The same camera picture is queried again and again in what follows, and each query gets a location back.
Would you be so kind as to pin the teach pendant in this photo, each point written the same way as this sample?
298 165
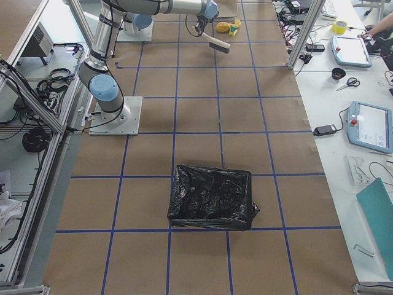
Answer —
350 51
370 126

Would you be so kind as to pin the white brush with black bristles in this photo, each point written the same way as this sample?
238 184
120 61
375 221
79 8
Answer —
213 42

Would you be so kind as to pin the yellow green sponge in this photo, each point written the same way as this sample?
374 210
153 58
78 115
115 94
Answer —
233 30

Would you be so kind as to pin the allen key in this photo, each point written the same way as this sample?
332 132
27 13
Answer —
363 250

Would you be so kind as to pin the far teach pendant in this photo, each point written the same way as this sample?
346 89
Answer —
350 51

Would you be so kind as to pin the scissors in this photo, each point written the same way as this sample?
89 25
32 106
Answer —
351 82

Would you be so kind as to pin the black power adapter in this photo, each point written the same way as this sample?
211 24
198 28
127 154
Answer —
325 130

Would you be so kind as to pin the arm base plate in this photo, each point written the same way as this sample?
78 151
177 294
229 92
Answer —
127 123
132 34

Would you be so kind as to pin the clear plastic bag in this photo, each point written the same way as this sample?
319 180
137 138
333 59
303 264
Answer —
358 169

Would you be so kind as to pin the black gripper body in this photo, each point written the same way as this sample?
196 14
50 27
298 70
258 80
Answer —
201 24

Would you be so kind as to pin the brown potato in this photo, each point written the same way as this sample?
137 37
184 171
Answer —
223 27

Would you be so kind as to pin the grey control box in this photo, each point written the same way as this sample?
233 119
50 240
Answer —
40 45

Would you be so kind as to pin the near teach pendant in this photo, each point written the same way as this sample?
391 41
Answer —
370 126

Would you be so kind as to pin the black bag lined bin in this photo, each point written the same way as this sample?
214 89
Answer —
213 198

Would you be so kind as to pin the yellow tape roll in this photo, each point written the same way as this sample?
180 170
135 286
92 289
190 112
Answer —
339 27

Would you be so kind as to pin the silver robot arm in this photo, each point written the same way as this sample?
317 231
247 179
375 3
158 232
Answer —
94 73

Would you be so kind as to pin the black device on table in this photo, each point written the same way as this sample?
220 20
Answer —
314 47

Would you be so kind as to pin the teal folder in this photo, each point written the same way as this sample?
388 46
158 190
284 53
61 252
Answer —
377 208

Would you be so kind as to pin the aluminium frame post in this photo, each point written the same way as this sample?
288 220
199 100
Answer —
312 16

